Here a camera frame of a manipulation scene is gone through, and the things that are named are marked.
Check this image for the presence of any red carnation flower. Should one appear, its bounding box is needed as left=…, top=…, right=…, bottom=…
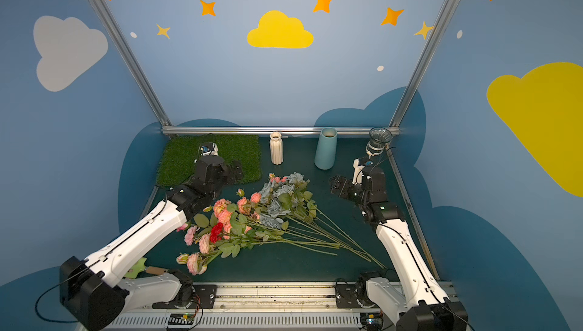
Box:
left=200, top=223, right=265, bottom=246

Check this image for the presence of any clear glass vase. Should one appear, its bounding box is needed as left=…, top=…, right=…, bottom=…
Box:
left=366, top=127, right=393, bottom=158

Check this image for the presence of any teal cylindrical vase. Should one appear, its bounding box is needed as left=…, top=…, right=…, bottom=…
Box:
left=314, top=127, right=338, bottom=170

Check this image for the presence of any aluminium rail front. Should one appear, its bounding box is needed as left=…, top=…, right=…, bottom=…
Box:
left=74, top=280, right=472, bottom=331

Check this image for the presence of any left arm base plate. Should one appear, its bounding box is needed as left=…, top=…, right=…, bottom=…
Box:
left=152, top=284, right=218, bottom=310

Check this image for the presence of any pink flower bunch on table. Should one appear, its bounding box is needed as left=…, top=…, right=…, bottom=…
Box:
left=175, top=187, right=340, bottom=276

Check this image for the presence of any green artificial grass mat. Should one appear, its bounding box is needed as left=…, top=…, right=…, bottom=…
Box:
left=156, top=135, right=262, bottom=188

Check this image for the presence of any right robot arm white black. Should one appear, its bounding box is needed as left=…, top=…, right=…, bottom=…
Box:
left=330, top=166, right=472, bottom=330

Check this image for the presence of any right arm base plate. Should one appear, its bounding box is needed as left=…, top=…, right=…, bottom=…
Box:
left=334, top=281, right=377, bottom=309

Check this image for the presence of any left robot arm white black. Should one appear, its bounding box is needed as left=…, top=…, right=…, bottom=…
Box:
left=59, top=155, right=243, bottom=330

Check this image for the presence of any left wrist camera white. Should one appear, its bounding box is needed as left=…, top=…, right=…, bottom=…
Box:
left=198, top=142, right=219, bottom=157

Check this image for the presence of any white ribbed ceramic vase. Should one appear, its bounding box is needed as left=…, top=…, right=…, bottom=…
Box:
left=270, top=131, right=283, bottom=165

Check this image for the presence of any aluminium frame back bar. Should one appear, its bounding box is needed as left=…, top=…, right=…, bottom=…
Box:
left=161, top=126, right=401, bottom=136

